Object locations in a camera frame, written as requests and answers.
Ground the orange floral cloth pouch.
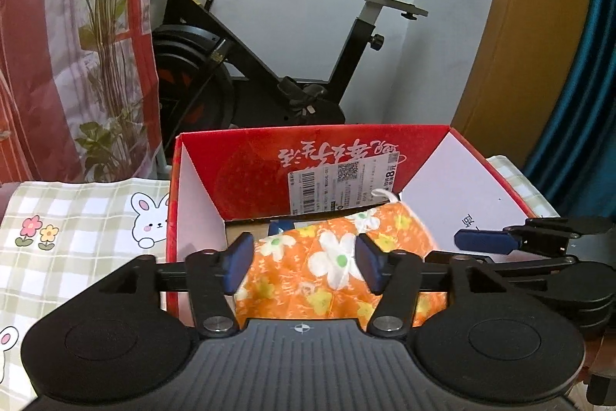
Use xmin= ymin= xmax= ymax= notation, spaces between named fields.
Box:
xmin=234 ymin=195 xmax=437 ymax=327

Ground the blue white snack bag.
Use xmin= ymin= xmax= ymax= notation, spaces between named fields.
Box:
xmin=267 ymin=219 xmax=320 ymax=238

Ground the teal curtain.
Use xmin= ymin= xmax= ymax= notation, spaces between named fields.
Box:
xmin=523 ymin=0 xmax=615 ymax=219

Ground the red strawberry cardboard box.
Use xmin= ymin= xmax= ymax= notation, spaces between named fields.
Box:
xmin=165 ymin=123 xmax=540 ymax=330

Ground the green checked bunny tablecloth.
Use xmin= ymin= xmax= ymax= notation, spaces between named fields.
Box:
xmin=1 ymin=155 xmax=557 ymax=410

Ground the wooden door panel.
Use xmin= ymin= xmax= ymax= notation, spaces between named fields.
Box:
xmin=452 ymin=0 xmax=590 ymax=167

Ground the black exercise bike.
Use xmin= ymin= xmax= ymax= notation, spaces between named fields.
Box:
xmin=150 ymin=0 xmax=437 ymax=145

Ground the pink printed backdrop cloth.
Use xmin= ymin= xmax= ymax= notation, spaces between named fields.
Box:
xmin=1 ymin=0 xmax=162 ymax=183

